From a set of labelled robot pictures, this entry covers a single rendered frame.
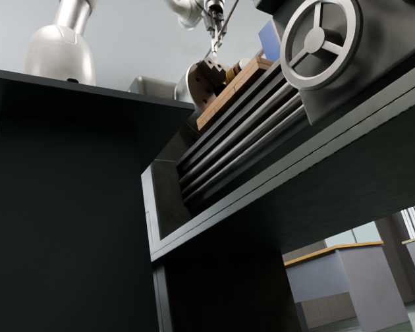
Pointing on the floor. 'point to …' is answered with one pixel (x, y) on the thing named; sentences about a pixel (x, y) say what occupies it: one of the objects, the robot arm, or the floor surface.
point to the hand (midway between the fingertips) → (217, 39)
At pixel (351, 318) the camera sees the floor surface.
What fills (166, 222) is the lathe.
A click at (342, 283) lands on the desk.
